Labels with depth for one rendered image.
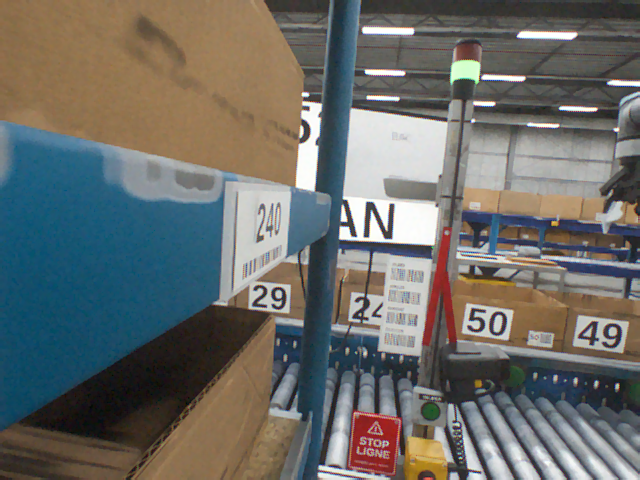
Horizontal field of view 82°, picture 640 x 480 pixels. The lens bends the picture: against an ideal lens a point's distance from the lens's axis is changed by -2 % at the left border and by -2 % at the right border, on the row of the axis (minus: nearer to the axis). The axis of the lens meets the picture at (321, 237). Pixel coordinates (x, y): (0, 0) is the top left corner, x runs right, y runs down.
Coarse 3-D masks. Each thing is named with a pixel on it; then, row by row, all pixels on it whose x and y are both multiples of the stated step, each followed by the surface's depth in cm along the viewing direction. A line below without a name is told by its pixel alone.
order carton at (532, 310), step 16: (464, 288) 158; (480, 288) 157; (496, 288) 156; (512, 288) 156; (528, 288) 155; (464, 304) 131; (480, 304) 130; (496, 304) 129; (512, 304) 128; (528, 304) 128; (544, 304) 127; (560, 304) 131; (512, 320) 129; (528, 320) 128; (544, 320) 127; (560, 320) 127; (464, 336) 132; (480, 336) 131; (512, 336) 129; (560, 336) 127; (560, 352) 128
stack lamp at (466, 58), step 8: (456, 48) 69; (464, 48) 68; (472, 48) 68; (480, 48) 68; (456, 56) 69; (464, 56) 68; (472, 56) 68; (480, 56) 69; (456, 64) 69; (464, 64) 68; (472, 64) 68; (456, 72) 69; (464, 72) 68; (472, 72) 68
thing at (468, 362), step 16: (448, 352) 69; (464, 352) 68; (480, 352) 67; (496, 352) 68; (448, 368) 68; (464, 368) 67; (480, 368) 67; (496, 368) 66; (464, 384) 69; (480, 384) 70; (448, 400) 69; (464, 400) 69
